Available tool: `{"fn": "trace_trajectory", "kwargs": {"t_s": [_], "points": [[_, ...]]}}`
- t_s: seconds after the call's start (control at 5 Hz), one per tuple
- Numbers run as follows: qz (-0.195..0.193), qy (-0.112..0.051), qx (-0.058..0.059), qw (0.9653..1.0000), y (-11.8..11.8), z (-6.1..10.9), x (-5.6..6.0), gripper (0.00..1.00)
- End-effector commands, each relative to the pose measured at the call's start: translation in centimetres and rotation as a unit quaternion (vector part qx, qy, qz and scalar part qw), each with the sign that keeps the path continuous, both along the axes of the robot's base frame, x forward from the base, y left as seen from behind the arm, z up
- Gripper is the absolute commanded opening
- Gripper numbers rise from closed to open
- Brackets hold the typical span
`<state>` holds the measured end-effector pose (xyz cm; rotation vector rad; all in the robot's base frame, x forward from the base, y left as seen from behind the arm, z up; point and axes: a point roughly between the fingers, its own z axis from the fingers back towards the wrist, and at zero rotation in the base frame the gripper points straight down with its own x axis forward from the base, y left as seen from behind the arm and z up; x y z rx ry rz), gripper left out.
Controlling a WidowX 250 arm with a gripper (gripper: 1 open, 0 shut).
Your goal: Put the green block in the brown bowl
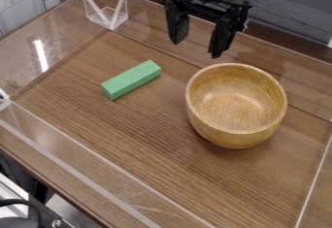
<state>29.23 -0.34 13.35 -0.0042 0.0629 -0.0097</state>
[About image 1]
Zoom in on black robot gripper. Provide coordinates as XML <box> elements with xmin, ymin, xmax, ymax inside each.
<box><xmin>164</xmin><ymin>0</ymin><xmax>252</xmax><ymax>58</ymax></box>

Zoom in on green rectangular block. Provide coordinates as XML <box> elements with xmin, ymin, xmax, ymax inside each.
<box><xmin>102</xmin><ymin>60</ymin><xmax>162</xmax><ymax>100</ymax></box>

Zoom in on brown wooden bowl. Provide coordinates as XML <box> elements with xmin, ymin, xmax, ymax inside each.
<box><xmin>186</xmin><ymin>63</ymin><xmax>288</xmax><ymax>149</ymax></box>

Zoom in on clear acrylic tray walls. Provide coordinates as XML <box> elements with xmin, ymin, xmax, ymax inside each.
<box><xmin>0</xmin><ymin>0</ymin><xmax>332</xmax><ymax>228</ymax></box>

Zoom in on black cable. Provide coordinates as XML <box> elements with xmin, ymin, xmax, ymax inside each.
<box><xmin>0</xmin><ymin>198</ymin><xmax>44</xmax><ymax>228</ymax></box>

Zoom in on black metal bracket with bolt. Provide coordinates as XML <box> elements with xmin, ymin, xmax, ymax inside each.
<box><xmin>28</xmin><ymin>195</ymin><xmax>75</xmax><ymax>228</ymax></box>

